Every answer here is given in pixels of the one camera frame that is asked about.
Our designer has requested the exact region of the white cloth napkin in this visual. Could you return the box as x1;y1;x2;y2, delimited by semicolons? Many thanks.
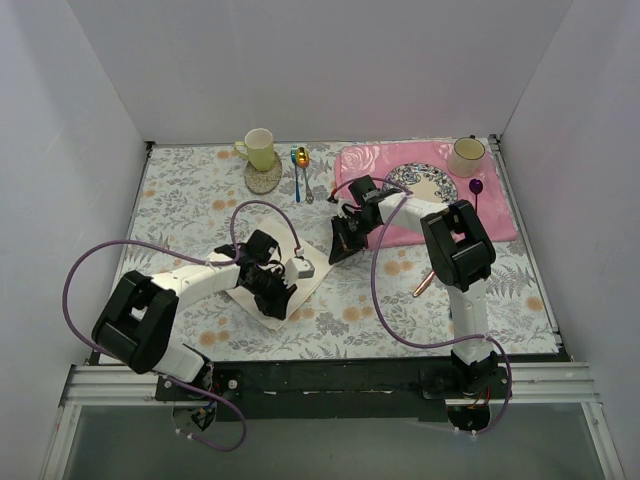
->
228;217;331;331

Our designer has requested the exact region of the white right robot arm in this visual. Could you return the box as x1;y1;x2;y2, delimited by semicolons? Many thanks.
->
328;175;506;398

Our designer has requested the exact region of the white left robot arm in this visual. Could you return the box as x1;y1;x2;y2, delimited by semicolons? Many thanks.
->
91;230;313;400

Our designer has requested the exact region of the blue floral plate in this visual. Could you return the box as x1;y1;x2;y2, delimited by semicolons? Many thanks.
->
386;163;458;204

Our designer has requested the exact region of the rainbow gold spoon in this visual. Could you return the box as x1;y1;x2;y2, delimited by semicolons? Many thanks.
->
295;147;314;204

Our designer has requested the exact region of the woven round coaster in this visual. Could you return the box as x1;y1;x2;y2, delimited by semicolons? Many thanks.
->
244;153;283;195

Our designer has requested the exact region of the blue fork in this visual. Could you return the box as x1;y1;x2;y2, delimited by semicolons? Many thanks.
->
290;146;301;203

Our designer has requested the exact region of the purple spoon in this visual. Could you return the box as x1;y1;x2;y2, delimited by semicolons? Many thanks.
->
469;178;484;210

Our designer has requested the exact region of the cream enamel mug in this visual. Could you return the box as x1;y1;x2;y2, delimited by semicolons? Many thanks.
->
447;135;486;178

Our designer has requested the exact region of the yellow green mug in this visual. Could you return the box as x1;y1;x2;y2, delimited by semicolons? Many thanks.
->
234;128;275;172

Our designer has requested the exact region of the pink floral placemat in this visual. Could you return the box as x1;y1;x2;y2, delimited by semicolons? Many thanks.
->
334;141;517;242

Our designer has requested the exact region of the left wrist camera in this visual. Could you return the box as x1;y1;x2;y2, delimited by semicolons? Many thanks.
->
284;257;315;285

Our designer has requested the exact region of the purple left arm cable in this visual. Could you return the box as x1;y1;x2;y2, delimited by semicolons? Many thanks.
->
62;199;306;451

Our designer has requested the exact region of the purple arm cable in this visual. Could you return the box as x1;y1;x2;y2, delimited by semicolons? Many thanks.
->
62;199;306;451
329;177;514;437

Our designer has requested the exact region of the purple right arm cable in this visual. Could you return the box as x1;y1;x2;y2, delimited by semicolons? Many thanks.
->
329;177;514;437

